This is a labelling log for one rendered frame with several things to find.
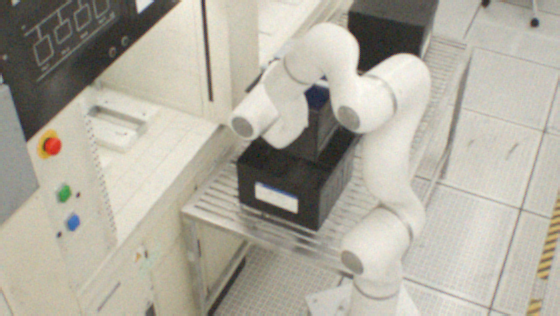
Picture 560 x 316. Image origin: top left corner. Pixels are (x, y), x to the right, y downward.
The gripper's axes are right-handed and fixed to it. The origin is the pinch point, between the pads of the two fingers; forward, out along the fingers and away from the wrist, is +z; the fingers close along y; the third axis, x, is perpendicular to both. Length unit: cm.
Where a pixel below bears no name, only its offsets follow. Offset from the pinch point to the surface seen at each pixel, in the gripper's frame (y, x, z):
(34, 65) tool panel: -28, 30, -63
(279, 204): 0.8, -42.7, -14.5
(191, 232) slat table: -25, -58, -25
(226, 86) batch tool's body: -27.2, -21.5, 4.6
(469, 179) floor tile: 38, -125, 109
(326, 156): 3.8, -44.6, 12.6
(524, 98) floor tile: 48, -125, 184
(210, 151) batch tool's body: -31, -44, -3
